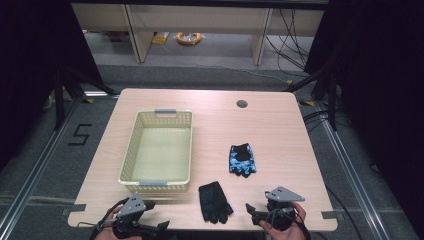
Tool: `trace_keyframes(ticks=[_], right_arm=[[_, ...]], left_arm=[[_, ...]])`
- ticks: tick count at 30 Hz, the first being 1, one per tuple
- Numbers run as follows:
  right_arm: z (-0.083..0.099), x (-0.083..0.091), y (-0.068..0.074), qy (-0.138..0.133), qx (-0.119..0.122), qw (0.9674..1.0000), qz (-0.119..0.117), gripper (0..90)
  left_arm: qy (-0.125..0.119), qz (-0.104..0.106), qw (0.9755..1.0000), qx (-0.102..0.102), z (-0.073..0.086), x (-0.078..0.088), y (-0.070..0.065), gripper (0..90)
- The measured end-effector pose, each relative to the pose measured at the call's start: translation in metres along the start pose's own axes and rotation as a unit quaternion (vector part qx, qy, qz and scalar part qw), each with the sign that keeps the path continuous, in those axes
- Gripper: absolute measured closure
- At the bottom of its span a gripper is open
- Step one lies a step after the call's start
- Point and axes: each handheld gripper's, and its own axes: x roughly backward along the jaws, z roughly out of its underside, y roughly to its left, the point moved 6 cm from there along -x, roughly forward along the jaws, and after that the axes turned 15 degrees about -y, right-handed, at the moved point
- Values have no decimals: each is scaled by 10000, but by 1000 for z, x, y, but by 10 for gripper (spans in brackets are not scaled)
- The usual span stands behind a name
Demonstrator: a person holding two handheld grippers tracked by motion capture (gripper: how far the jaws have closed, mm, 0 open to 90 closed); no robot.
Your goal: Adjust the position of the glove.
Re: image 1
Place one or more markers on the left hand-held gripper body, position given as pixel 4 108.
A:
pixel 131 210

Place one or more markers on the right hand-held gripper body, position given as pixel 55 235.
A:
pixel 281 206

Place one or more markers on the black fingerless glove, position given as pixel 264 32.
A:
pixel 213 203

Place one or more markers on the blue camouflage fingerless glove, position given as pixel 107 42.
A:
pixel 242 163

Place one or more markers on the cream perforated plastic basket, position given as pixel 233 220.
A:
pixel 160 150

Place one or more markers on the person's right hand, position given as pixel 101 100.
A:
pixel 290 231

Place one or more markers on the person's left hand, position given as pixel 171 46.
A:
pixel 106 233

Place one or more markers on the grey tape strip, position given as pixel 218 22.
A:
pixel 329 215
pixel 78 207

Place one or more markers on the grey round table grommet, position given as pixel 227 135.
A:
pixel 242 103

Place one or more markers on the black metal stand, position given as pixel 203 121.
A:
pixel 331 100
pixel 60 100

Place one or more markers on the black curtain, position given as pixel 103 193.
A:
pixel 30 66
pixel 380 83

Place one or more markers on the yellow packet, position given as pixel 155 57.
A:
pixel 160 38

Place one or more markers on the aluminium floor rail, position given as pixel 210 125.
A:
pixel 43 160
pixel 350 170

